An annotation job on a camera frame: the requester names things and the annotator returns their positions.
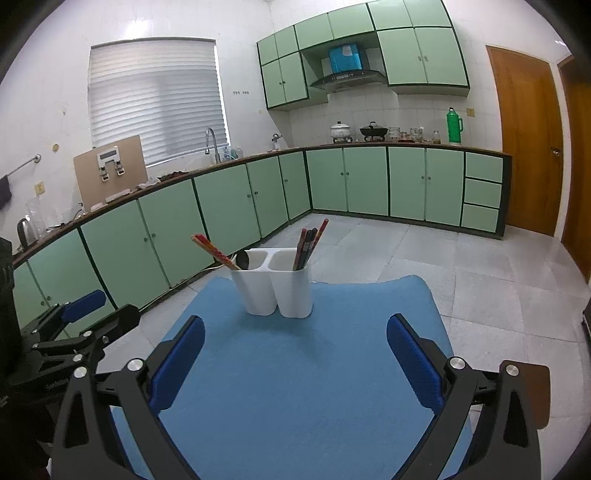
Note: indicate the white window blind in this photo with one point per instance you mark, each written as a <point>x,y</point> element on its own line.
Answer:
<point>157,101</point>

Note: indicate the black ladle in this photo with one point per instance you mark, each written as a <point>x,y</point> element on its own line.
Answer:
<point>243,261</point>

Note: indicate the brown wooden chair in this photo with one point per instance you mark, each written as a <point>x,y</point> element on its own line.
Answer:
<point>538,392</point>

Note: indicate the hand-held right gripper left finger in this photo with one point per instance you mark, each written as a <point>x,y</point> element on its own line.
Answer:
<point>178,364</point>

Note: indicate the wooden door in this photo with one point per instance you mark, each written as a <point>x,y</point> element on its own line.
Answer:
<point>521,138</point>
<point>577,161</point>

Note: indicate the white mounted device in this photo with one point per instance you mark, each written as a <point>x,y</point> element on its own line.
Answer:
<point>110,153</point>

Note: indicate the range hood with blue cover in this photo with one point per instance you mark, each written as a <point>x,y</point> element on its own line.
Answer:
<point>348,78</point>

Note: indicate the white two-compartment utensil holder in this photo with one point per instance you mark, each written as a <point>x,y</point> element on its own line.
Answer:
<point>291,290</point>

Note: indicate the green wall cabinet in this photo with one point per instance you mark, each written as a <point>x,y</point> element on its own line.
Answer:
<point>281,83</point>
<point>425,55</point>

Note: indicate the dark hanging cloth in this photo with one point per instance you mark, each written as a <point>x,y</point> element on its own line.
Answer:
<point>4,191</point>

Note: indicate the clear plastic bottle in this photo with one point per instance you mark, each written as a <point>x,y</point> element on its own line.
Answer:
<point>238,152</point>

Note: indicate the green base cabinet with drawers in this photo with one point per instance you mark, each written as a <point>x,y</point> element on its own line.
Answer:
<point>406,180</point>

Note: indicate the black object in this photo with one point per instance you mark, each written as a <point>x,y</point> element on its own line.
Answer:
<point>587,321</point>

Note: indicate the small countertop dispenser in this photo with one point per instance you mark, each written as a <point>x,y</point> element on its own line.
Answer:
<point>276,143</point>

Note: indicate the metal sink faucet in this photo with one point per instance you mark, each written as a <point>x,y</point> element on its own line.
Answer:
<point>216,147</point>

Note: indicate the metal towel bar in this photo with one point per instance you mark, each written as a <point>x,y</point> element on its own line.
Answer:
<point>23,165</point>

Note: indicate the green cabinet over hood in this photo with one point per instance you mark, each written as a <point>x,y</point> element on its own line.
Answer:
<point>332,27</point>

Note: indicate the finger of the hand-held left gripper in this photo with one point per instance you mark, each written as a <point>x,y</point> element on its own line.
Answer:
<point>83,307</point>
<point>120,318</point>

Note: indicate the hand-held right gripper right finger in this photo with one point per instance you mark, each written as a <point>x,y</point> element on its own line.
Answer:
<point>413,364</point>

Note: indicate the dark chopsticks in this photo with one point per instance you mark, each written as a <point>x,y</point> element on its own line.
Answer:
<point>321,233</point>

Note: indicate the clear glass pitcher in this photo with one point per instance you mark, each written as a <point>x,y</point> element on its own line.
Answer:
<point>37,217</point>

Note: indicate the green base cabinet run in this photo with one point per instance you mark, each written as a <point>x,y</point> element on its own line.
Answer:
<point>166,221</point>

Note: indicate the metal electric kettle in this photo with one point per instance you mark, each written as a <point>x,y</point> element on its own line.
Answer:
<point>27,230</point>

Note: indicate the green thermos flask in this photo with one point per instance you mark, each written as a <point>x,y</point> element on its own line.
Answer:
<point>455,129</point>

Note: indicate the person's left forearm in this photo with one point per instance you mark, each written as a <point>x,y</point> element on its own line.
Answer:
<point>23,429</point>

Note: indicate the blue table mat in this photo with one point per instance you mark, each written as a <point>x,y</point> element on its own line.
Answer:
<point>300,369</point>

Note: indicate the white lidded pot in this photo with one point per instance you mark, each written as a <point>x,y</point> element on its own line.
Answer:
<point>340,130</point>

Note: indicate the black wok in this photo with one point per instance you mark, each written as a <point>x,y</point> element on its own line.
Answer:
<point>374,131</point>

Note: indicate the person's black clothing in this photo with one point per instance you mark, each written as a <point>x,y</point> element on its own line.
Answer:
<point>9,300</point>

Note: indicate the cardboard board with clamps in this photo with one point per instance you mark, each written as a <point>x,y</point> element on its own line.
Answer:
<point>134,161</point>

